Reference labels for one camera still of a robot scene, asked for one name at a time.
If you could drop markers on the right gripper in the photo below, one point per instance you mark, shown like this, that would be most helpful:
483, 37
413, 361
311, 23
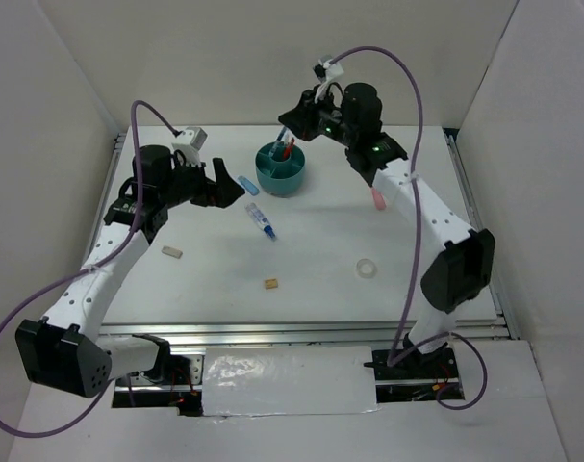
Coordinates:
301, 120

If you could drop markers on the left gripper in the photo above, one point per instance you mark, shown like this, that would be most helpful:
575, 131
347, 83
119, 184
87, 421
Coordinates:
222, 193

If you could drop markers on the blue clear pen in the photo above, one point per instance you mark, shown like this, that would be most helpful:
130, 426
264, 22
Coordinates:
279, 138

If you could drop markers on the blue eraser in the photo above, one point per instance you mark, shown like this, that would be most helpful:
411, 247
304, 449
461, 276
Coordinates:
252, 189

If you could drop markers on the red pen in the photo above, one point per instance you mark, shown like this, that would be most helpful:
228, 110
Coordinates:
288, 149

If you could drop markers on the clear glue bottle blue cap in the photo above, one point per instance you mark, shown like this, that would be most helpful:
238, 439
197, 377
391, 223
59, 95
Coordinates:
260, 220

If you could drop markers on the pink eraser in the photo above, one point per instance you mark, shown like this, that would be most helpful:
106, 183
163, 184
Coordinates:
378, 200

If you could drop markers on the black pen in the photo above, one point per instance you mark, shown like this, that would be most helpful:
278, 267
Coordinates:
284, 146

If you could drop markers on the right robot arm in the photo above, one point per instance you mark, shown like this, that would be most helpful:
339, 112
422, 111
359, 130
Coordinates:
452, 263

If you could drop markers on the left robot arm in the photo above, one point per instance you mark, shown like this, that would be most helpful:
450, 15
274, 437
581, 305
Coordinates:
62, 350

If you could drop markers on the teal round divided organizer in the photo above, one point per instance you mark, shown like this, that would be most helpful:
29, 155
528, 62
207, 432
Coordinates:
277, 176

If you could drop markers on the white beige eraser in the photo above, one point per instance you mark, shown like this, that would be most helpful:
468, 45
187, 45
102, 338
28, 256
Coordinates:
172, 252

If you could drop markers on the small brown eraser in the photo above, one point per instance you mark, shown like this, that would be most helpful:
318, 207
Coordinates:
271, 283

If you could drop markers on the clear tape roll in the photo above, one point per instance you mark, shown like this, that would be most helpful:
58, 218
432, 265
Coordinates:
366, 268

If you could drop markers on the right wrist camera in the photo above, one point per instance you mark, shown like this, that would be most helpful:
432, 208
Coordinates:
328, 72

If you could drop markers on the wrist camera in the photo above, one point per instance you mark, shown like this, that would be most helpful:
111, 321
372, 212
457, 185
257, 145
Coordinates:
328, 72
189, 142

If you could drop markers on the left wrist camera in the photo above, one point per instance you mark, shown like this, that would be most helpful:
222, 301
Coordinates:
189, 142

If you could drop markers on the aluminium rail frame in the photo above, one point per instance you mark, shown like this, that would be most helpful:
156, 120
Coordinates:
214, 294

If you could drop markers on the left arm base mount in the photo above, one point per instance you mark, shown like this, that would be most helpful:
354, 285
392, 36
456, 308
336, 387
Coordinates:
179, 388

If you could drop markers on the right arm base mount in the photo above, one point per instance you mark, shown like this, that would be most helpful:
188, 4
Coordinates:
416, 379

